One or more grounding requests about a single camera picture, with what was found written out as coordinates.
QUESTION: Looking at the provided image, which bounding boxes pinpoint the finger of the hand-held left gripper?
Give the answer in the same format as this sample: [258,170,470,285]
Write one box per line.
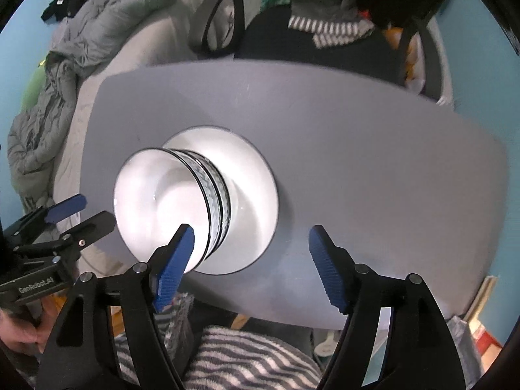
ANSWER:
[14,210,116,271]
[4,194,87,248]

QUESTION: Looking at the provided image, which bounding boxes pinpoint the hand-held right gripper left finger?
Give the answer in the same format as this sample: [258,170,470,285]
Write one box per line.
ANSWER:
[36,223,196,390]

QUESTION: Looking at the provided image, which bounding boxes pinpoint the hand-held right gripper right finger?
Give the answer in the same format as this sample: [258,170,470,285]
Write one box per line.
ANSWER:
[309,224,466,390]

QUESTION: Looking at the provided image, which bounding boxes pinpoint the white ribbed bowl dark rim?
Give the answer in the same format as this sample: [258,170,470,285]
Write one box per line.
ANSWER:
[113,147,213,272]
[187,151,232,248]
[171,149,224,258]

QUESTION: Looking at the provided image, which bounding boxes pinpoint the white plate with dark rim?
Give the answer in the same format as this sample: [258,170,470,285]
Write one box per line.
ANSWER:
[162,126,280,276]

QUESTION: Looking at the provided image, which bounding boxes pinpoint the person's left hand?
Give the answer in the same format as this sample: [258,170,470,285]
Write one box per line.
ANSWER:
[0,309,53,356]

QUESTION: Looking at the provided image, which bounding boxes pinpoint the person's dark trouser leg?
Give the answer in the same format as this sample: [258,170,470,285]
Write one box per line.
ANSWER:
[191,305,313,342]

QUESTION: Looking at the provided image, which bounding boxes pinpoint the grey quilted duvet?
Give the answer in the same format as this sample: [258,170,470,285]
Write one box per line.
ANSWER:
[8,0,179,212]

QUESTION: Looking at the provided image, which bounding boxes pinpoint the person's striped fleece garment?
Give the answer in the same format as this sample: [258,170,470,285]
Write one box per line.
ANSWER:
[114,292,321,390]

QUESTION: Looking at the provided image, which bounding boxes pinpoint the green pillow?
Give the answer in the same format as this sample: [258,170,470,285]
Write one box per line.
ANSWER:
[22,61,47,102]

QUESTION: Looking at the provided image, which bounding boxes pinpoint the wooden board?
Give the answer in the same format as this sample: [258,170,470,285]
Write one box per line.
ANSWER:
[463,275,500,321]

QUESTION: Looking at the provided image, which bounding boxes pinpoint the grey plastic bag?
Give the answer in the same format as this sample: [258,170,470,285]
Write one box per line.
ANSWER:
[447,316,486,378]

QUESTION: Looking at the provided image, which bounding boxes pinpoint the red box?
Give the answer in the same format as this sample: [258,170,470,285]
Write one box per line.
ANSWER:
[473,321,508,350]

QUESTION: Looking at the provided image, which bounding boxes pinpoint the bed with light sheet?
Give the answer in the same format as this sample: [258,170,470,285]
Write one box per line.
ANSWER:
[53,0,216,261]

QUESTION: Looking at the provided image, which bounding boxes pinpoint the black office chair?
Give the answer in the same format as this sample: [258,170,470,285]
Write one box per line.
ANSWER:
[194,0,448,98]

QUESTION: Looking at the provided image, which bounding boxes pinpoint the striped grey white cloth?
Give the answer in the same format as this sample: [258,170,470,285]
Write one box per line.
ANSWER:
[288,14,376,48]

